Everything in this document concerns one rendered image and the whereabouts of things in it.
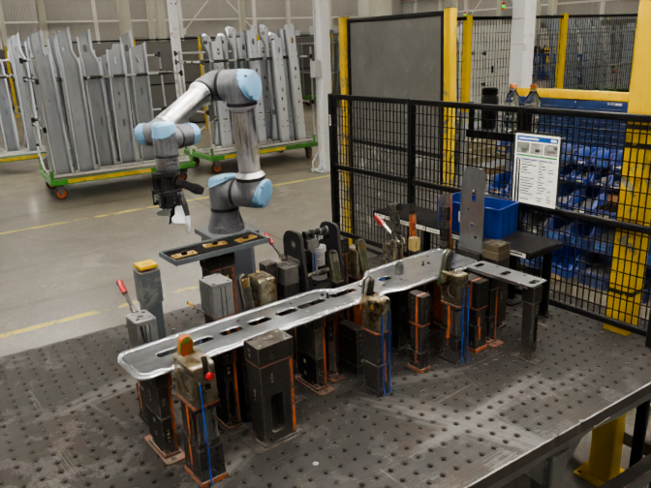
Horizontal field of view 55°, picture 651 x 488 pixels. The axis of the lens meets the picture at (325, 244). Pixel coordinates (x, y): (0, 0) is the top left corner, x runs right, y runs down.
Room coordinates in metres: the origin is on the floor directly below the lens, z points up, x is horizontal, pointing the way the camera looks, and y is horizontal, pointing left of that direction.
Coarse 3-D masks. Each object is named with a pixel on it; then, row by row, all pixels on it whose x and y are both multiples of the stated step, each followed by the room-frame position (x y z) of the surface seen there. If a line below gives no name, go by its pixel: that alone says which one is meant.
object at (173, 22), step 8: (168, 0) 13.70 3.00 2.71; (168, 8) 13.74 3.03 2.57; (176, 8) 13.73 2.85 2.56; (176, 16) 13.72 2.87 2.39; (176, 24) 13.71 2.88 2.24; (176, 32) 13.70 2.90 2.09; (176, 40) 13.69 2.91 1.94; (176, 48) 13.68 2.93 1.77; (176, 56) 13.67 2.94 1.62; (176, 80) 13.70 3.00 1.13; (184, 80) 13.74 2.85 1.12; (176, 88) 13.74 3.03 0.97; (184, 88) 13.72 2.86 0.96
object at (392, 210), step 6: (390, 204) 2.37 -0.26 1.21; (396, 204) 2.36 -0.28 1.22; (390, 210) 2.37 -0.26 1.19; (396, 210) 2.39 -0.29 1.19; (390, 216) 2.37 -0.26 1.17; (396, 216) 2.39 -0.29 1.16; (390, 222) 2.37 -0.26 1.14; (396, 222) 2.38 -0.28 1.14; (390, 228) 2.37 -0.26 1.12; (396, 228) 2.38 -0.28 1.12; (396, 234) 2.37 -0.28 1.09; (396, 240) 2.35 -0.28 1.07; (396, 246) 2.35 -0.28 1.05
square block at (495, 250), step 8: (496, 240) 2.34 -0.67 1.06; (488, 248) 2.30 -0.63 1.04; (496, 248) 2.28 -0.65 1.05; (504, 248) 2.29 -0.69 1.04; (488, 256) 2.30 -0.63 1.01; (496, 256) 2.27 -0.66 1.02; (504, 256) 2.29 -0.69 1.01; (504, 264) 2.30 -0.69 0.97; (504, 272) 2.30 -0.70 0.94; (504, 288) 2.30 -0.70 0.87; (504, 296) 2.30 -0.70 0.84; (504, 304) 2.31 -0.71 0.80; (504, 312) 2.31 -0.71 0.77; (496, 320) 2.28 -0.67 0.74; (496, 328) 2.27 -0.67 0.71
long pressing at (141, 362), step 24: (384, 264) 2.27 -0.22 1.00; (408, 264) 2.27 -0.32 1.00; (432, 264) 2.26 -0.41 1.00; (456, 264) 2.25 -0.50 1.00; (336, 288) 2.05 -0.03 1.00; (360, 288) 2.05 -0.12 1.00; (384, 288) 2.04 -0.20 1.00; (408, 288) 2.05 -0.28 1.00; (264, 312) 1.88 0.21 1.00; (312, 312) 1.86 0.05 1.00; (336, 312) 1.88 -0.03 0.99; (168, 336) 1.72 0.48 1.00; (192, 336) 1.72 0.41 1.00; (216, 336) 1.71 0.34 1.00; (240, 336) 1.71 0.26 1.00; (120, 360) 1.59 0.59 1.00; (144, 360) 1.58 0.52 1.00; (168, 360) 1.57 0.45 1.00
